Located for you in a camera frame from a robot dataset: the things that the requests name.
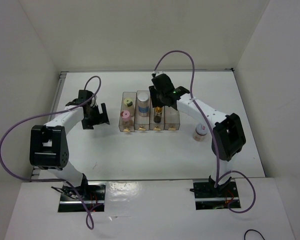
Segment pink cap spice bottle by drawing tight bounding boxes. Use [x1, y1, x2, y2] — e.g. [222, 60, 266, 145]
[120, 110, 133, 128]

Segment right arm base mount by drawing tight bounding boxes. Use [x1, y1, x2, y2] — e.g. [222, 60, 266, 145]
[189, 180, 241, 210]

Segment red label spice jar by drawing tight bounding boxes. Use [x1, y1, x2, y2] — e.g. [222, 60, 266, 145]
[193, 123, 209, 142]

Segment purple cable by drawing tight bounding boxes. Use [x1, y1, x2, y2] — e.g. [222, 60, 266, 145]
[0, 75, 108, 230]
[153, 50, 256, 215]

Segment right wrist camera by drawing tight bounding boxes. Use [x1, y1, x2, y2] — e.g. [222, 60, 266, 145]
[151, 71, 165, 78]

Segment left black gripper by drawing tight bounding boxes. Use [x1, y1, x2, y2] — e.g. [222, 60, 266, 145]
[82, 103, 109, 130]

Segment white blue cylindrical shaker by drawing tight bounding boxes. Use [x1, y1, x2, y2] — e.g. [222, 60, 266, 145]
[137, 91, 150, 117]

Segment black gold pepper grinder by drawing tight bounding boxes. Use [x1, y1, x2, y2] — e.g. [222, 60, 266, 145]
[153, 106, 163, 124]

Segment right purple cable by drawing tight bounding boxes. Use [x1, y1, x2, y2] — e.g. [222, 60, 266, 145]
[153, 50, 256, 215]

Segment yellow cap spice bottle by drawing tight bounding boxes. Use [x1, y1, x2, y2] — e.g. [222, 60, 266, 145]
[123, 97, 135, 118]

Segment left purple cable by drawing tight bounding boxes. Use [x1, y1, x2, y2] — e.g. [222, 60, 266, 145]
[0, 75, 108, 230]

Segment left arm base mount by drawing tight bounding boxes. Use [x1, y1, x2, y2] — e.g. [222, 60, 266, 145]
[56, 181, 106, 213]

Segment thin black cable loop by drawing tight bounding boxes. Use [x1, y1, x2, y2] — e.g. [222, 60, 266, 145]
[244, 229, 266, 240]

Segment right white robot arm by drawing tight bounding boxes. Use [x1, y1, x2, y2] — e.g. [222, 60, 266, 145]
[149, 72, 246, 197]

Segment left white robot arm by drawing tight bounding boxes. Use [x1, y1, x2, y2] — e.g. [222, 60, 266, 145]
[29, 89, 110, 200]

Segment clear organizer bin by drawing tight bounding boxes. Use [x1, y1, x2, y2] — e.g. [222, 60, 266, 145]
[163, 90, 181, 131]
[134, 90, 151, 131]
[149, 99, 165, 131]
[118, 91, 137, 133]

